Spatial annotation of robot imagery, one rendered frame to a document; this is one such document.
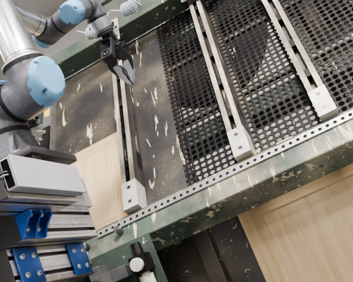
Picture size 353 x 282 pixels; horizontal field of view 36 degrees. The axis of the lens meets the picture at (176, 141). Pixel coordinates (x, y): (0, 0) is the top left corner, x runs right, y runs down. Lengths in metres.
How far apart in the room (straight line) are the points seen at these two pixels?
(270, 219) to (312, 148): 0.36
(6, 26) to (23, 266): 0.61
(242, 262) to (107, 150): 0.73
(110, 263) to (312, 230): 0.70
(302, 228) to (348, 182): 0.22
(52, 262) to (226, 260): 0.83
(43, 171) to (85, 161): 1.15
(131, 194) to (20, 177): 0.91
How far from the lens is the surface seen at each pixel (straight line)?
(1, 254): 1.27
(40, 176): 1.16
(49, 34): 1.88
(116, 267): 1.90
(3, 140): 1.46
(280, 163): 1.75
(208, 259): 2.00
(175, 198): 1.86
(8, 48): 1.47
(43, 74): 1.41
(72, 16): 1.81
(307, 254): 1.97
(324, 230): 1.96
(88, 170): 2.27
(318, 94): 1.85
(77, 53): 2.81
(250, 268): 2.02
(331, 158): 1.75
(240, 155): 1.81
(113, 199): 2.09
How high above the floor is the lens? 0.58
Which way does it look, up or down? 15 degrees up
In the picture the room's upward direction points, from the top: 23 degrees counter-clockwise
